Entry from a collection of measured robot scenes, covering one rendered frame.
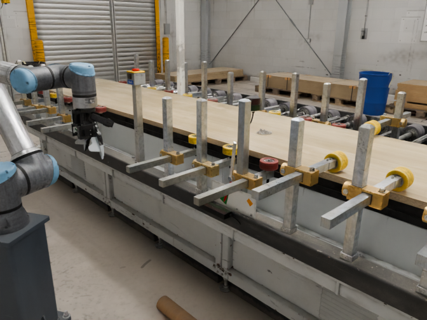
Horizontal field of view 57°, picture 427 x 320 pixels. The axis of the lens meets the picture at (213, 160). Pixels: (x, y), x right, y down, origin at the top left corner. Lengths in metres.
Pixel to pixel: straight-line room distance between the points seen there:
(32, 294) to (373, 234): 1.50
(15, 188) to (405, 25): 7.96
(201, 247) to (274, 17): 8.55
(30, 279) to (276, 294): 1.17
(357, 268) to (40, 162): 1.40
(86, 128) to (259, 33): 9.35
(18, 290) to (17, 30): 7.87
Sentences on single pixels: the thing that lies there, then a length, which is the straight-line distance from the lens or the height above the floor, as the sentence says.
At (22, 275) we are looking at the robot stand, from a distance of 1.97.
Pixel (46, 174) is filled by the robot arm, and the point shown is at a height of 0.79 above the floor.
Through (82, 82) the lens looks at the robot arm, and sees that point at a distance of 1.57.
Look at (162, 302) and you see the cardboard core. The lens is 2.20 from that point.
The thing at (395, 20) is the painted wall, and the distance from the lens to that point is 8.93.
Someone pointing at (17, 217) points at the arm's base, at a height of 0.66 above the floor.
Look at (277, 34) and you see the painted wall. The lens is 10.38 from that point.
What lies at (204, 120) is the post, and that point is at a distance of 1.74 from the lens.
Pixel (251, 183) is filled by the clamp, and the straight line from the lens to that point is 1.58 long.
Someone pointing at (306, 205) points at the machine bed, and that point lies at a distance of 1.73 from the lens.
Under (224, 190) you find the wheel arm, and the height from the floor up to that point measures 0.85.
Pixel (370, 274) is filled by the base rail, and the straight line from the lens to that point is 1.40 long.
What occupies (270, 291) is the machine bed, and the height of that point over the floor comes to 0.17.
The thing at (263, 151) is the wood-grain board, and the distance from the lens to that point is 1.82.
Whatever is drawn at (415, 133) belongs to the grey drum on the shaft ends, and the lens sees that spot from 2.80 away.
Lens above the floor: 1.45
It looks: 19 degrees down
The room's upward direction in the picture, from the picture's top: 1 degrees clockwise
